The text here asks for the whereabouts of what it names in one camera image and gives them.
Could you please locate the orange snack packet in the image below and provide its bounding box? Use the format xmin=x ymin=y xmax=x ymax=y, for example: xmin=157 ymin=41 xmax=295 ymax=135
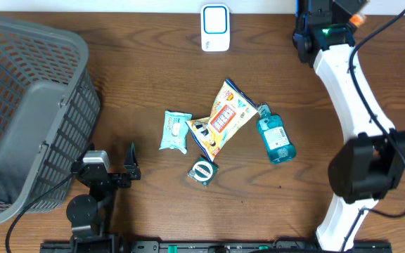
xmin=349 ymin=13 xmax=366 ymax=28

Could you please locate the teal wet wipes pack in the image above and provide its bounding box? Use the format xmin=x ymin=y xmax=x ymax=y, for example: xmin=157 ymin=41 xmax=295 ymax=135
xmin=160 ymin=110 xmax=192 ymax=154

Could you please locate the green round-label box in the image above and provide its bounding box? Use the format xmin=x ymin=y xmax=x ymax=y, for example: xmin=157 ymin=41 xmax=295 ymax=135
xmin=187 ymin=156 xmax=219 ymax=187

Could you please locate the yellow snack bag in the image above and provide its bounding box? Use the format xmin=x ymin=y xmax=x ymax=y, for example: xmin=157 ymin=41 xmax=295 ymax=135
xmin=186 ymin=79 xmax=257 ymax=162

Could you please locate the blue mouthwash bottle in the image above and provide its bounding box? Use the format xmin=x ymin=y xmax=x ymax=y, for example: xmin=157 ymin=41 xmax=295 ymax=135
xmin=257 ymin=103 xmax=297 ymax=164

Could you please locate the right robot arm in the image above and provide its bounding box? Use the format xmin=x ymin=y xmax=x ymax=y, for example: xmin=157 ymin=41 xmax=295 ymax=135
xmin=292 ymin=0 xmax=405 ymax=252

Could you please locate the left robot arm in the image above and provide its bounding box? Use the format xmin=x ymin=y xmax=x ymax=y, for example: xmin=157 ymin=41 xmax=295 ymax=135
xmin=66 ymin=144 xmax=141 ymax=253

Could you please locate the white barcode scanner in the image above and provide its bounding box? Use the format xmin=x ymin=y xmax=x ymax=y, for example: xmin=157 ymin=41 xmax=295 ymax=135
xmin=200 ymin=4 xmax=231 ymax=52

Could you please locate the grey plastic shopping basket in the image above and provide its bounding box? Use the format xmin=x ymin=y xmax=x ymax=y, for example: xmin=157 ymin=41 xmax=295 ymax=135
xmin=0 ymin=17 xmax=101 ymax=223

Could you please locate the black mounting rail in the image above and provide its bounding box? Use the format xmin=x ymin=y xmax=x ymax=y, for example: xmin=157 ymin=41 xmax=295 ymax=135
xmin=39 ymin=239 xmax=392 ymax=253

